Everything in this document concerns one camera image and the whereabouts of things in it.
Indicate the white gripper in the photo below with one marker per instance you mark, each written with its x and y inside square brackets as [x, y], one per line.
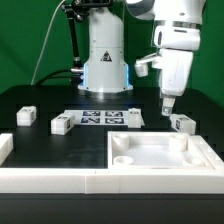
[176, 46]

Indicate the white square tabletop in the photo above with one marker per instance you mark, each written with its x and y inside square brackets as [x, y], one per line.
[155, 150]

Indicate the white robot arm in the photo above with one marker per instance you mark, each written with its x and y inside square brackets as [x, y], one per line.
[105, 72]

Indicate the tag marker sheet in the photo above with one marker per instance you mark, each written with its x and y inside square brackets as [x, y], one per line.
[99, 117]

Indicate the white U-shaped fence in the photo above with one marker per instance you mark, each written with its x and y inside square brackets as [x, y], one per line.
[112, 181]

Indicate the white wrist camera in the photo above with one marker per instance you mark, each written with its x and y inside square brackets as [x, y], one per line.
[141, 65]

